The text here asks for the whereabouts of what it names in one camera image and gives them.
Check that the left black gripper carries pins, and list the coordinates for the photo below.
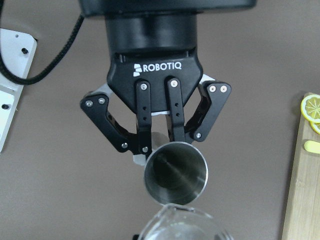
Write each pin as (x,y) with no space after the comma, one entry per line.
(155,67)

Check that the steel jigger measuring cup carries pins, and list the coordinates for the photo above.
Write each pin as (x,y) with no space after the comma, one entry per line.
(175,173)

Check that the small clear glass beaker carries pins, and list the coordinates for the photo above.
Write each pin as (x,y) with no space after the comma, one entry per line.
(178,222)

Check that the lemon slice front left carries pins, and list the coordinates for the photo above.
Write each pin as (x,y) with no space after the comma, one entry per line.
(310,108)

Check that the lemon slice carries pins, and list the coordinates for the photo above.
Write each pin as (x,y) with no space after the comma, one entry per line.
(310,108)
(315,126)

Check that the yellow plastic knife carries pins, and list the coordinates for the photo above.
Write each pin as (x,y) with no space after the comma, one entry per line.
(312,146)

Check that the wooden cutting board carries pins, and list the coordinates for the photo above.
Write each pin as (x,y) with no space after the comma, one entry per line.
(302,215)

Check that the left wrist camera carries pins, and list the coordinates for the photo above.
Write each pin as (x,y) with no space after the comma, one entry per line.
(125,8)

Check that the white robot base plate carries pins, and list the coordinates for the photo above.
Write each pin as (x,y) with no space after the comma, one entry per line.
(17,51)

